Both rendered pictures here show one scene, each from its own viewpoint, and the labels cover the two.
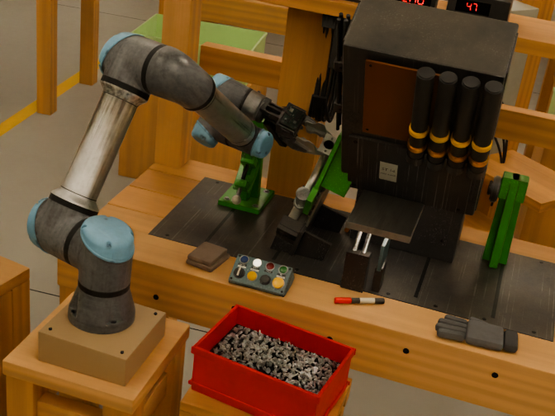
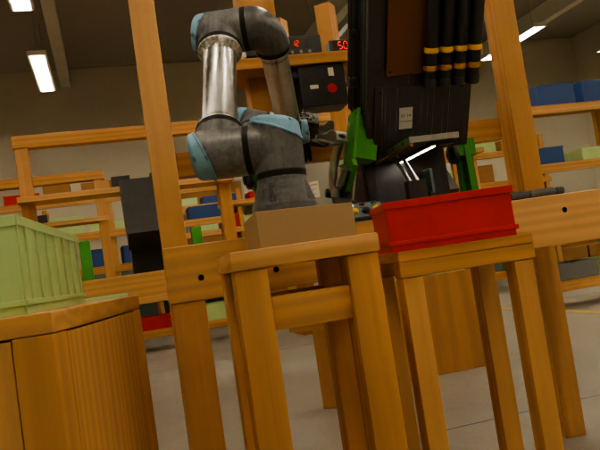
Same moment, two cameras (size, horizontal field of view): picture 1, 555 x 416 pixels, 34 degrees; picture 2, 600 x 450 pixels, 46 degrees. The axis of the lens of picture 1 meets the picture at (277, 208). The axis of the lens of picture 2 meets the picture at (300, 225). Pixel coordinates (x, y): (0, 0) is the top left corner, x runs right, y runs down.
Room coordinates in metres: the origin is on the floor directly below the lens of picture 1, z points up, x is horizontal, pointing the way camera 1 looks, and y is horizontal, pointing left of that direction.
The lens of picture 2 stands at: (0.25, 1.05, 0.81)
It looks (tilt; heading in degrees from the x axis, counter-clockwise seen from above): 3 degrees up; 334
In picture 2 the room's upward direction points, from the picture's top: 8 degrees counter-clockwise
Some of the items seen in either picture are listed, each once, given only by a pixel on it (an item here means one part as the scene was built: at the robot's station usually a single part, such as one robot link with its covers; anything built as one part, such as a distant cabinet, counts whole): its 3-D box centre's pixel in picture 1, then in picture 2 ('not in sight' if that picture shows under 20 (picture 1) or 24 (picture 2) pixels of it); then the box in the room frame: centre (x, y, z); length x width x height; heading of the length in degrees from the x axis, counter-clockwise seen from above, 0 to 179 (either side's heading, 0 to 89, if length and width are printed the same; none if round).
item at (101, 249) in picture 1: (104, 251); (274, 145); (1.71, 0.37, 1.09); 0.13 x 0.12 x 0.14; 59
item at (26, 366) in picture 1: (100, 347); (292, 254); (1.71, 0.37, 0.83); 0.32 x 0.32 x 0.04; 76
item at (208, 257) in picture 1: (208, 256); not in sight; (2.05, 0.16, 0.91); 0.10 x 0.08 x 0.03; 156
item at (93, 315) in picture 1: (102, 297); (283, 194); (1.71, 0.37, 0.97); 0.15 x 0.15 x 0.10
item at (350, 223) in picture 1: (392, 202); (411, 151); (2.10, -0.29, 1.11); 0.39 x 0.16 x 0.03; 166
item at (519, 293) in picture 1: (358, 252); not in sight; (2.22, -0.24, 0.89); 1.10 x 0.42 x 0.02; 76
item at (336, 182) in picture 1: (342, 163); (360, 141); (2.18, -0.15, 1.17); 0.13 x 0.12 x 0.20; 76
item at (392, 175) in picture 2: (415, 185); (397, 175); (2.33, -0.38, 1.07); 0.30 x 0.18 x 0.34; 76
